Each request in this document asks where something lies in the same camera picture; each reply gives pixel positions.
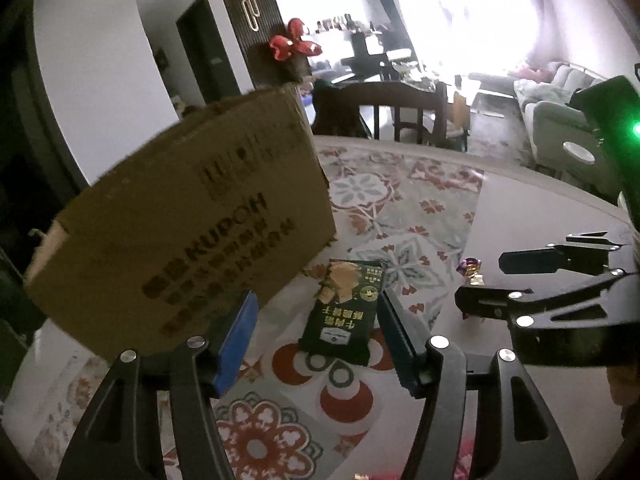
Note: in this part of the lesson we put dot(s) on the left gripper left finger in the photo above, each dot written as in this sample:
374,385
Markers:
229,342

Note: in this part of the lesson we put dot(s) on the red ribbon bow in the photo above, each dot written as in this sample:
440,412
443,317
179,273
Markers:
285,46

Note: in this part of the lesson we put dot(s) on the grey sofa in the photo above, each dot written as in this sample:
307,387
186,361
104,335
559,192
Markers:
562,141

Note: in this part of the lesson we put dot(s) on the brown cardboard box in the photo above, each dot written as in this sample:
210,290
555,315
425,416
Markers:
232,198

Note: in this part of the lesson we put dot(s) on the green cracker snack packet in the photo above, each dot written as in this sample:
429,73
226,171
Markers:
341,322

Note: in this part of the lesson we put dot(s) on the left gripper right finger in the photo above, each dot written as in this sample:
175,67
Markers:
406,339

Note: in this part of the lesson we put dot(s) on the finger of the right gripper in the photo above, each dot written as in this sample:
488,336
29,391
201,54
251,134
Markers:
505,303
585,253

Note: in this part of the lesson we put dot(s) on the patterned table runner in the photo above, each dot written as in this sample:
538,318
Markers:
290,414

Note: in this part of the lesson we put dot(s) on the dark wooden chair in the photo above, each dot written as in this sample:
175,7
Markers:
356,110

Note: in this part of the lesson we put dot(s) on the purple candy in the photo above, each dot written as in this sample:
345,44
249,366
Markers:
470,268

